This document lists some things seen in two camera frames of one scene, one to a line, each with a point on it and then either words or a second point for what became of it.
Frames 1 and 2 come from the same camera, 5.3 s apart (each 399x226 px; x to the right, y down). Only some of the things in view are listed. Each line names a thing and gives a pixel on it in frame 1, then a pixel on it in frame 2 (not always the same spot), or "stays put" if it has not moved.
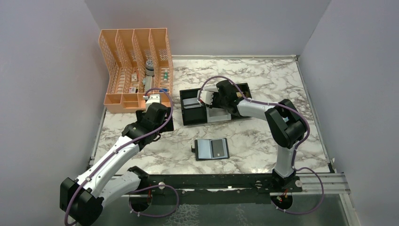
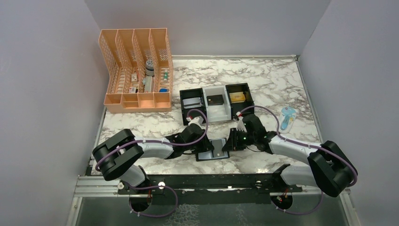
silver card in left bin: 191,103 stays put
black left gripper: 140,114 → 205,145
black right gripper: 214,95 → 232,143
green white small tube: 165,75 stays put
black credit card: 217,148 stays put
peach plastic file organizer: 138,60 stays put
